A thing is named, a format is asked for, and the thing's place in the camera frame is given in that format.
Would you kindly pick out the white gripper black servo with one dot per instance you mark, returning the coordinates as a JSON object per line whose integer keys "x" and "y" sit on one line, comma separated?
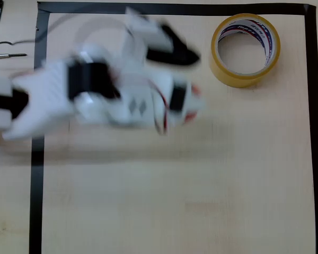
{"x": 178, "y": 98}

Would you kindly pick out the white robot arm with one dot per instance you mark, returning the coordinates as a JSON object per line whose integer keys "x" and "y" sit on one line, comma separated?
{"x": 50, "y": 87}

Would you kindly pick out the big yellow tape roll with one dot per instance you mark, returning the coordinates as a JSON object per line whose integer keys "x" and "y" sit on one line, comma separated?
{"x": 214, "y": 63}

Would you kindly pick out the black webcam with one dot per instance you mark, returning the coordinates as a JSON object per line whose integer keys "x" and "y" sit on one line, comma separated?
{"x": 175, "y": 53}

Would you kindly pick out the small metal screwdriver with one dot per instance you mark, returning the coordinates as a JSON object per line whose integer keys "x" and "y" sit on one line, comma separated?
{"x": 5, "y": 55}

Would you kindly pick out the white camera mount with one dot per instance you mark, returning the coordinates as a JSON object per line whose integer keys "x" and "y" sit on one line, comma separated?
{"x": 148, "y": 31}

